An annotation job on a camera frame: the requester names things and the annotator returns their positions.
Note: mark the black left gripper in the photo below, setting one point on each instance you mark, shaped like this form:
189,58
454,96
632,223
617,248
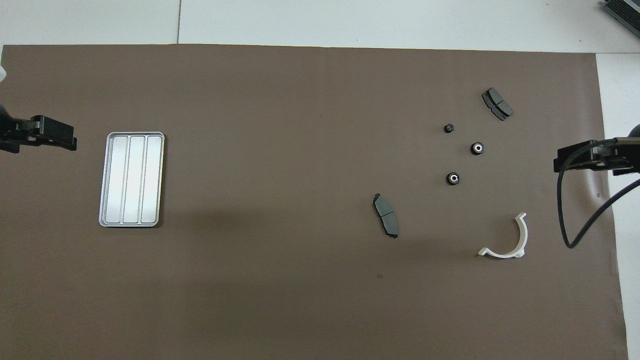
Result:
15,135

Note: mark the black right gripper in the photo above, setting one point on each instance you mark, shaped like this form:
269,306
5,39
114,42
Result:
627,155

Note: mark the large black bearing gear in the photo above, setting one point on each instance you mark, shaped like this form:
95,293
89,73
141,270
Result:
452,178

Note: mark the small black bearing gear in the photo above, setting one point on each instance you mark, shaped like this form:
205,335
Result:
449,128

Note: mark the silver ribbed metal tray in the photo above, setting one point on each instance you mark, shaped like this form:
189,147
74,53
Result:
131,180

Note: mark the short grey brake pad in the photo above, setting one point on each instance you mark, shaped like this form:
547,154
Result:
497,103

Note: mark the grey finned metal device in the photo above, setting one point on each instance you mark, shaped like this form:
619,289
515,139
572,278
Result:
625,10

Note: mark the long grey brake pad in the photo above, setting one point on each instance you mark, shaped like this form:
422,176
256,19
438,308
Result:
385,215

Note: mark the brown paper table mat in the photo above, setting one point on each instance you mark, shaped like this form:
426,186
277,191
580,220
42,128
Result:
300,150

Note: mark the white curved plastic bracket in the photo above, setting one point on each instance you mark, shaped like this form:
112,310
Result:
505,255

